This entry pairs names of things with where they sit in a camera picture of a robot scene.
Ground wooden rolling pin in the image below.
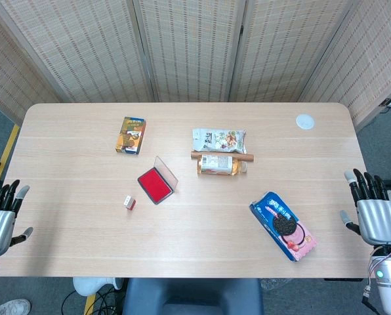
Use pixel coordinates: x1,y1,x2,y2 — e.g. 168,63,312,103
190,150,255,163

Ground black floor cable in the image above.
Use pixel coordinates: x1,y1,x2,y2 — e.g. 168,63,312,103
61,284,128,315

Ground amber tea bottle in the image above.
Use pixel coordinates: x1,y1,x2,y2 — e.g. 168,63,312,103
196,154,249,177

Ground white round grommet cover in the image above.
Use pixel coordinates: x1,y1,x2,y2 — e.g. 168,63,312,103
295,114,316,131

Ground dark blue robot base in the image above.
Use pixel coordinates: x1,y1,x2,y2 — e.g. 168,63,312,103
121,278,264,315

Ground white rounded base foot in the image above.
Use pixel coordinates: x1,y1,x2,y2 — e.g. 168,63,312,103
72,277,123,298

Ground white sneaker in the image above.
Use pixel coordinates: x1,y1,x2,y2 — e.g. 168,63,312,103
0,298,31,315

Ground white snack bag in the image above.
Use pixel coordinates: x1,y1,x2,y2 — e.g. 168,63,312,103
192,127,247,154

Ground woven folding screen panel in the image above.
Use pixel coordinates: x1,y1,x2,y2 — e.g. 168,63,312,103
0,0,157,104
132,0,246,103
228,0,361,103
297,0,391,133
0,0,60,123

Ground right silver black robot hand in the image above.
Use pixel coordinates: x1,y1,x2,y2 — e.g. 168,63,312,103
339,169,391,245

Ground red ink pad case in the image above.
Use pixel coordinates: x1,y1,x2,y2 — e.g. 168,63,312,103
136,156,179,205

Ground blue pink cookie box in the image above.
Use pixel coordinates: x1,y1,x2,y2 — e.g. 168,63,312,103
249,191,318,263

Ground orange yellow snack box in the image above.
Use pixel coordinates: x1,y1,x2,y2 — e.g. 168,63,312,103
115,116,147,156

